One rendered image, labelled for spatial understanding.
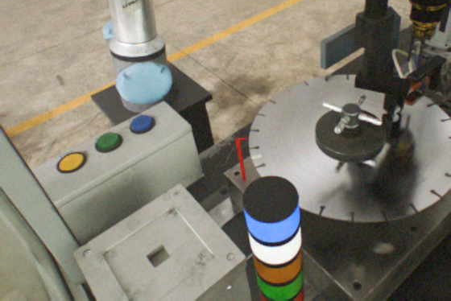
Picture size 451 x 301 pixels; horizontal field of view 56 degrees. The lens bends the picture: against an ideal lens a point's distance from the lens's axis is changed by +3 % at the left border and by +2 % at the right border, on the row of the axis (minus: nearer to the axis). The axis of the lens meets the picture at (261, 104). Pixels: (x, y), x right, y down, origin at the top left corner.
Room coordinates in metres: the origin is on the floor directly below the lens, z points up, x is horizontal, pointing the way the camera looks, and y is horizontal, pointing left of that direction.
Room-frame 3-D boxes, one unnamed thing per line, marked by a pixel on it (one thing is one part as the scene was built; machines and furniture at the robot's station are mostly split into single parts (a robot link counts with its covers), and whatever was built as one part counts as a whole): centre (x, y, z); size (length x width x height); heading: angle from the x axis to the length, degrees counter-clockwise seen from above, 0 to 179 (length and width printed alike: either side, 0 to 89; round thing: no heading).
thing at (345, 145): (0.48, -0.14, 0.96); 0.11 x 0.11 x 0.03
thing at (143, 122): (0.62, 0.24, 0.90); 0.04 x 0.04 x 0.02
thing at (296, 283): (0.21, 0.00, 1.05); 0.05 x 0.04 x 0.03; 35
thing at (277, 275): (0.21, 0.00, 1.08); 0.05 x 0.04 x 0.03; 35
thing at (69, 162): (0.54, 0.35, 0.89); 0.04 x 0.04 x 0.02
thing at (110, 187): (0.57, 0.29, 0.82); 0.28 x 0.11 x 0.15; 125
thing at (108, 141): (0.58, 0.29, 0.90); 0.04 x 0.04 x 0.02
